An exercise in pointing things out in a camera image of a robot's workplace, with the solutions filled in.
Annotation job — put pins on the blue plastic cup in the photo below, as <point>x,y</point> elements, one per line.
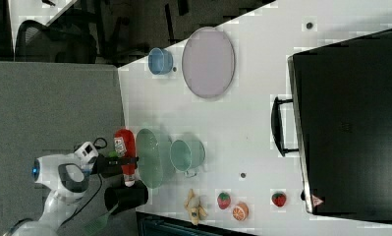
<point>160,61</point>

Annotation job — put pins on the small toy strawberry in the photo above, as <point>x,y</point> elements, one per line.
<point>279,199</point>

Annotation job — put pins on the black toaster oven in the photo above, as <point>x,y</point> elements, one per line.
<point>342,101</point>

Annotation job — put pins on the green oval strainer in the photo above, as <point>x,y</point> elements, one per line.
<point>153,150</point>

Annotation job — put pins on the toy banana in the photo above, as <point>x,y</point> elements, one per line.
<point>194,208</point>

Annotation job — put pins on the red ketchup bottle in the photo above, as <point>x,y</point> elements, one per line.
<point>124,144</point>

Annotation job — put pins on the green mug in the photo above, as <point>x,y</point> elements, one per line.
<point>187,156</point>

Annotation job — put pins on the toy orange slice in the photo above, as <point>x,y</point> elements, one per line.
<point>240,211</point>

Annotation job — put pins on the lilac round plate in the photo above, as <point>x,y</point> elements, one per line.
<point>208,62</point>

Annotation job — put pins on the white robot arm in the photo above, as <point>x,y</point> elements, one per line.
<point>67,178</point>

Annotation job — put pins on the green dustpan brush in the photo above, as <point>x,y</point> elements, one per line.
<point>99,223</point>

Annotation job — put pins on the large toy strawberry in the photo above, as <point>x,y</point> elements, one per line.
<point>223,200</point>

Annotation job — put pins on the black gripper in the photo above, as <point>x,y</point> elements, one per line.
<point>110,166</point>

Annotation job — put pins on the black office chair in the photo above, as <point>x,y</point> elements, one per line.
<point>39,43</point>

